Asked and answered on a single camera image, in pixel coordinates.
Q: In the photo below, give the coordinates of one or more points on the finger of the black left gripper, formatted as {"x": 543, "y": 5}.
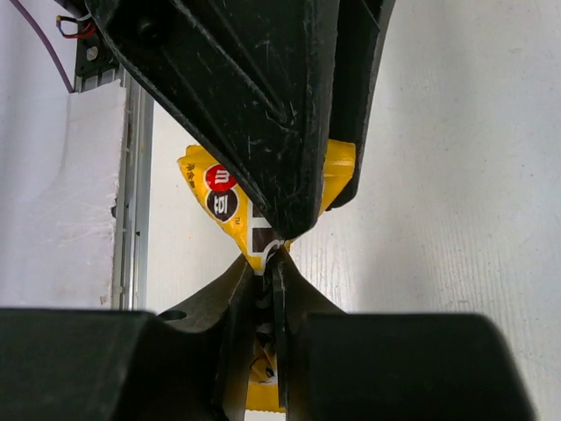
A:
{"x": 251, "y": 81}
{"x": 362, "y": 27}

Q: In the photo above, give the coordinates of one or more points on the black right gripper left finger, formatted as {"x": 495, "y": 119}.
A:
{"x": 190, "y": 362}

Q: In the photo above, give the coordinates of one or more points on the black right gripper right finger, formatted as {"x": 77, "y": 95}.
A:
{"x": 334, "y": 365}

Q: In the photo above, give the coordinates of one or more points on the small yellow snack packet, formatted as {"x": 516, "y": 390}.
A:
{"x": 217, "y": 191}

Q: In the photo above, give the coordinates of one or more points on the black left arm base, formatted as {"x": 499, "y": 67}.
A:
{"x": 94, "y": 59}

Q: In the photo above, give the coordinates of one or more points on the aluminium front rail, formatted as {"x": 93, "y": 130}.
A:
{"x": 132, "y": 208}

